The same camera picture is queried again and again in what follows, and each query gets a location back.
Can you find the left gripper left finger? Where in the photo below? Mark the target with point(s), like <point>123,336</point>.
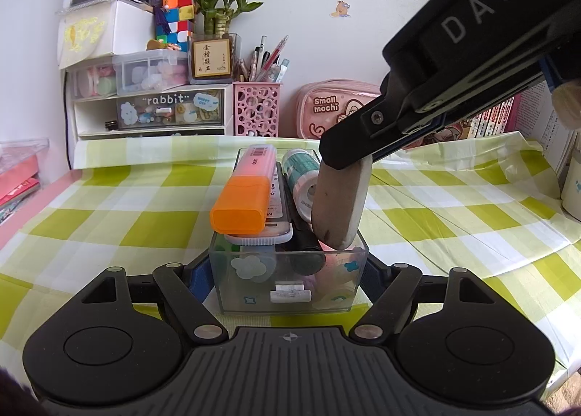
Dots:
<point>183,289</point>

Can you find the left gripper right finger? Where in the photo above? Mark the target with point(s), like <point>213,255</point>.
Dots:
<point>392,290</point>

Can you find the pink highlighter pen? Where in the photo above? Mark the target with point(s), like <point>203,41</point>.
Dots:
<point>340,269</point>

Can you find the pencil lead refill case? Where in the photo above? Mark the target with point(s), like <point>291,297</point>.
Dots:
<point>278,226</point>

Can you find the green checkered tablecloth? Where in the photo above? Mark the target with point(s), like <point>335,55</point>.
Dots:
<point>490,205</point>

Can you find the clear tray with pink books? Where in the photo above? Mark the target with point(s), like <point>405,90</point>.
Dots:
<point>19,173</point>

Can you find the clear storage box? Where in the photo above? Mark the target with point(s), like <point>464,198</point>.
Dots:
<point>125,74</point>

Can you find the rubik cube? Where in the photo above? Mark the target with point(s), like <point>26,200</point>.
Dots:
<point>174,23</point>

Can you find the pens in holder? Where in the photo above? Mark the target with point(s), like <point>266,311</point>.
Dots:
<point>263,65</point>

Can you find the white drawer organizer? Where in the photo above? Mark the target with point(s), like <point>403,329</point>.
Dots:
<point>186,111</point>

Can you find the white cardboard box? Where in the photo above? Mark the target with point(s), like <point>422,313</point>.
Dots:
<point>102,28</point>

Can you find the orange cap highlighter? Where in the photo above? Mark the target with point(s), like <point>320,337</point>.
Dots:
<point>242,206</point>

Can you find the pink perforated pen holder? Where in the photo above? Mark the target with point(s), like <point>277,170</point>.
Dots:
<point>256,109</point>

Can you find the pink cartoon book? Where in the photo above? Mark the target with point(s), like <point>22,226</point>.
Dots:
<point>453,132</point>

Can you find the white green glue stick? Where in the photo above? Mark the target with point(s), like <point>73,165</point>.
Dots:
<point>302,184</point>

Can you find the clear plastic organizer box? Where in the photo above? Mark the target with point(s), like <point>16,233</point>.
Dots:
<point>285,292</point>

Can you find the pink cartoon pencil case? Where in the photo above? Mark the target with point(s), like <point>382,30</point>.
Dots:
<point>322,105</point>

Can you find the blue grey marker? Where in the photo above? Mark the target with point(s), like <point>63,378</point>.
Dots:
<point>255,263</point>

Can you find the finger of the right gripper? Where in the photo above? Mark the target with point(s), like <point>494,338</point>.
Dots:
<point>378,129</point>

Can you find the printed paper stack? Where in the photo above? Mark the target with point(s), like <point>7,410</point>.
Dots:
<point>537,120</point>

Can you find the gloved right hand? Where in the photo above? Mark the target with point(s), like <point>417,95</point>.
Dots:
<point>566,101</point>

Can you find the lucky bamboo plant pot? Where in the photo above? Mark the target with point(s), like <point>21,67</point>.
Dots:
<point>214,53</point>

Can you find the grey white eraser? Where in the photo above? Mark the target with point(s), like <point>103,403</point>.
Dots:
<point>339,201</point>

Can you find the black grey marker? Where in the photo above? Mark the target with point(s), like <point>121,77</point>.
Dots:
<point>305,253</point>

